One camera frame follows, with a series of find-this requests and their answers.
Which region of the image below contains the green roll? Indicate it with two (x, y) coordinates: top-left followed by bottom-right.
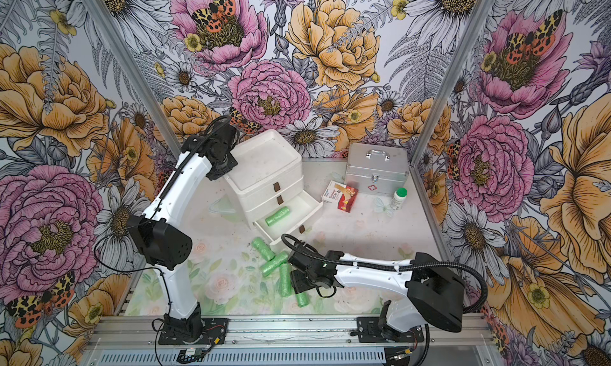
(295, 292), (310, 308)
(278, 263), (293, 298)
(265, 207), (291, 227)
(251, 237), (275, 261)

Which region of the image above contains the green roll diagonal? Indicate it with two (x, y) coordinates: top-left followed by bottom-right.
(259, 252), (290, 278)

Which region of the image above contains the white plastic drawer unit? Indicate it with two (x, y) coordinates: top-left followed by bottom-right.
(221, 130), (323, 246)

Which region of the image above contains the green roll top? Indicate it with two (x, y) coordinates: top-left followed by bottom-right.
(265, 207), (291, 227)

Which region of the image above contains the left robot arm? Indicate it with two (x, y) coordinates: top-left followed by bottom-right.
(127, 116), (240, 345)

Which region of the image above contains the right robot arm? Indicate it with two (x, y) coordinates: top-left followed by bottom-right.
(288, 249), (465, 334)

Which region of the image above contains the red white carton box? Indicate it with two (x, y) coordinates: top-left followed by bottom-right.
(321, 181), (358, 213)

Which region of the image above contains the white bottle green cap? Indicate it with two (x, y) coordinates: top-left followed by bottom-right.
(390, 187), (407, 210)

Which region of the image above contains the silver aluminium case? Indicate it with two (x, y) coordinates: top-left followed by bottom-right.
(345, 143), (409, 195)

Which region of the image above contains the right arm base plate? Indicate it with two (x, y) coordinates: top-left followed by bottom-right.
(350, 300), (425, 345)

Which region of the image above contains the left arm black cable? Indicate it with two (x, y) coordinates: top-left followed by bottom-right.
(92, 116), (238, 319)

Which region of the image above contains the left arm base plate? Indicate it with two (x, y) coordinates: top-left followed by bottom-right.
(157, 317), (229, 345)

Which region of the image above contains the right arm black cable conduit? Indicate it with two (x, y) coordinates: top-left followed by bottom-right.
(280, 233), (488, 366)

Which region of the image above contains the aluminium front rail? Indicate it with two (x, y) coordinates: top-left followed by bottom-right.
(81, 314), (503, 365)

